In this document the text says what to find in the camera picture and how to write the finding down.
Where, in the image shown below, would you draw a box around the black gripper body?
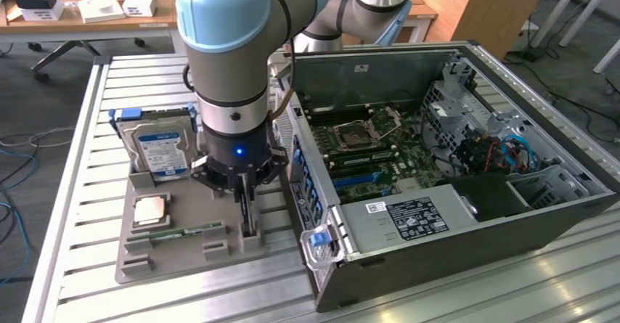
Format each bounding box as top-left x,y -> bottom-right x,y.
199,125 -> 274,195

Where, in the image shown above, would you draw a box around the graphics card with metal bracket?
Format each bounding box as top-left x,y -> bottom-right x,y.
231,172 -> 258,237

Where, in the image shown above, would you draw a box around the blue expansion slot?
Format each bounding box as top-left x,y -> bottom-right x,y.
331,171 -> 383,190

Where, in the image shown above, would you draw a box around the grey parts rack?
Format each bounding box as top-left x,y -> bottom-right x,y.
113,158 -> 267,285

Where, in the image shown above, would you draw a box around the hard disk in blue carrier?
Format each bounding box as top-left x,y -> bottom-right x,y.
106,105 -> 203,183

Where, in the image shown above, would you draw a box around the CPU chip silver lid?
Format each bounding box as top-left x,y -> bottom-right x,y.
133,196 -> 167,226

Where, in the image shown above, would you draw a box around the green RAM stick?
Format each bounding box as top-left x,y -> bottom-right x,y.
129,222 -> 225,243

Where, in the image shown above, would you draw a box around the installed RAM stick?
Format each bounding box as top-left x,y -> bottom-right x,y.
327,150 -> 394,168

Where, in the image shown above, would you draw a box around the CPU socket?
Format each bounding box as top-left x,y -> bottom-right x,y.
331,120 -> 377,150

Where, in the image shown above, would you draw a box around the grey power supply unit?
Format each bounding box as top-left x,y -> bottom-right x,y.
337,183 -> 479,255

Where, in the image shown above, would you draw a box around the metal socket cover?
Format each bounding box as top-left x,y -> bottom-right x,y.
366,106 -> 403,139

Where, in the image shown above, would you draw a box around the green motherboard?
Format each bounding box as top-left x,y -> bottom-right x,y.
307,107 -> 451,205

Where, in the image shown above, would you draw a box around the metal drive cage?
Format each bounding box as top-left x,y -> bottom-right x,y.
418,79 -> 490,158

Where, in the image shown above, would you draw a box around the open black PC case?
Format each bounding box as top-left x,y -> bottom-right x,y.
267,39 -> 620,314

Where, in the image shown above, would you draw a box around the small white labelled box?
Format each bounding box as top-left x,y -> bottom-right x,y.
119,0 -> 157,19

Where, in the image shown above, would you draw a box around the black chair base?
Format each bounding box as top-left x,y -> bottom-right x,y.
26,38 -> 146,83

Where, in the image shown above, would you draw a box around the open white box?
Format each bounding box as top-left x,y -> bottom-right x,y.
75,0 -> 126,24

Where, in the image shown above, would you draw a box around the wooden desk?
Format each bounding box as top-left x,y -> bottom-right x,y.
0,0 -> 437,54

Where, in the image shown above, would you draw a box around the white box black lid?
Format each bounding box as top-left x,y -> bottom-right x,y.
13,0 -> 65,23

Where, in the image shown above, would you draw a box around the metal disk bay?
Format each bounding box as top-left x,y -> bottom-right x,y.
505,163 -> 593,212

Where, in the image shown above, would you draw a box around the white table legs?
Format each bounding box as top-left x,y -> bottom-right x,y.
529,0 -> 620,74

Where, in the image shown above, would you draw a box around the white floor cable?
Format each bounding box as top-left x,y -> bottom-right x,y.
0,126 -> 74,150

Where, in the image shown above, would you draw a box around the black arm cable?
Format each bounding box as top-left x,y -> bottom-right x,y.
263,0 -> 297,128

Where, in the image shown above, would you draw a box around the blue floor cable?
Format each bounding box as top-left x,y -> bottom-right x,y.
0,148 -> 38,286

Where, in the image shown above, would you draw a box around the red wire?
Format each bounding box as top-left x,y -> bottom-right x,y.
485,137 -> 501,173

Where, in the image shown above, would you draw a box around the blue wire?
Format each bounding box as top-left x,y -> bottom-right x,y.
499,134 -> 539,173

